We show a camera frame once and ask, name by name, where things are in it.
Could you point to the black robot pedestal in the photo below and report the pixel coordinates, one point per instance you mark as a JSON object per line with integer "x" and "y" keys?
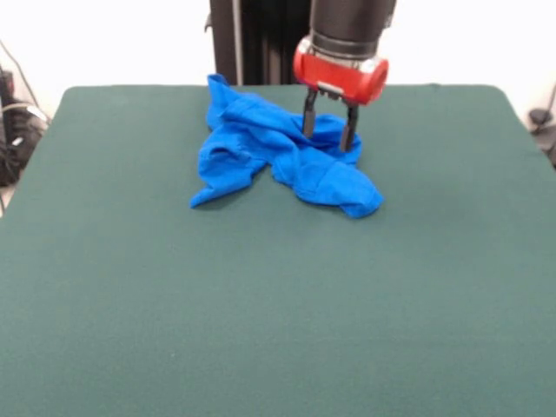
{"x": 260, "y": 43}

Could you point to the dark green table cloth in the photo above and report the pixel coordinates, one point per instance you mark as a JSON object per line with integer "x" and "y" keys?
{"x": 130, "y": 282}

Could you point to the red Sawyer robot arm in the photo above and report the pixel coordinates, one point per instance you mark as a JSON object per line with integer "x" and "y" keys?
{"x": 352, "y": 21}

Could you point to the small black box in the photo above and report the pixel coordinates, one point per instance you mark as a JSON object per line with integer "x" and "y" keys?
{"x": 5, "y": 87}

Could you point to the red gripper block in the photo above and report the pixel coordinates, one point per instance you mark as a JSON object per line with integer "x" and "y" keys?
{"x": 339, "y": 74}

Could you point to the blue shirt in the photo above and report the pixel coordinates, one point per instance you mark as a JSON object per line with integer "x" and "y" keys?
{"x": 243, "y": 174}

